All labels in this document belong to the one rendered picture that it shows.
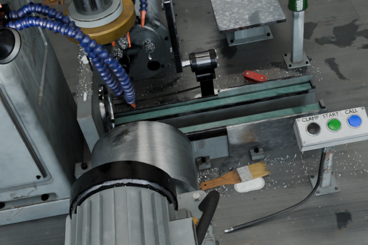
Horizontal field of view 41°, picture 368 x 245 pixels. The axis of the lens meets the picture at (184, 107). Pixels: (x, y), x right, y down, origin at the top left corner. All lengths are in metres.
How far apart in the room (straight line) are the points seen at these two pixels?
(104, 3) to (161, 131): 0.32
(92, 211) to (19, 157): 0.54
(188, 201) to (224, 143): 0.50
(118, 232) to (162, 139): 0.41
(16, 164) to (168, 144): 0.41
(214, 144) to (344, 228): 0.42
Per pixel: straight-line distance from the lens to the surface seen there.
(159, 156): 1.09
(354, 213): 1.42
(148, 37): 1.53
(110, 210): 0.78
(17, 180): 1.38
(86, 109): 1.25
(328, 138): 1.23
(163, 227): 0.79
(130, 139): 1.12
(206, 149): 1.48
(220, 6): 1.90
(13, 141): 1.26
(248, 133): 1.45
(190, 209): 0.99
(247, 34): 1.91
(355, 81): 1.76
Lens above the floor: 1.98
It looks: 45 degrees down
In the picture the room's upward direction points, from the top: 11 degrees counter-clockwise
